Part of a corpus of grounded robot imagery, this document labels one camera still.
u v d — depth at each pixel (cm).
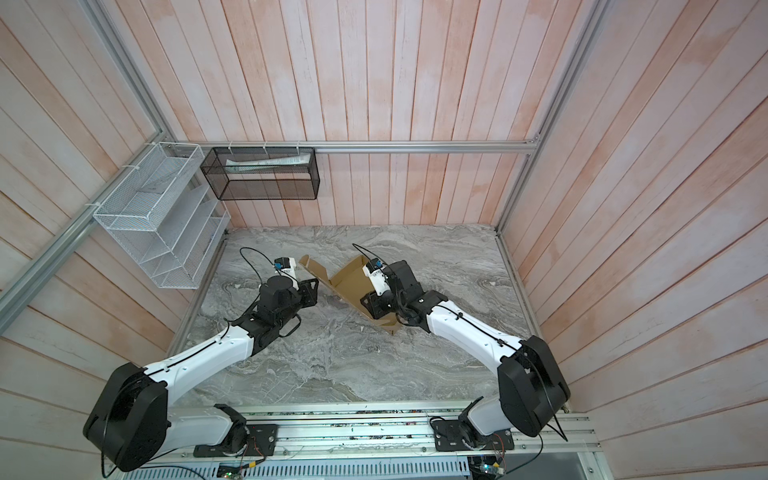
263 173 105
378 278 75
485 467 71
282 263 73
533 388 42
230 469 71
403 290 63
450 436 73
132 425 41
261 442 73
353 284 105
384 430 76
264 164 90
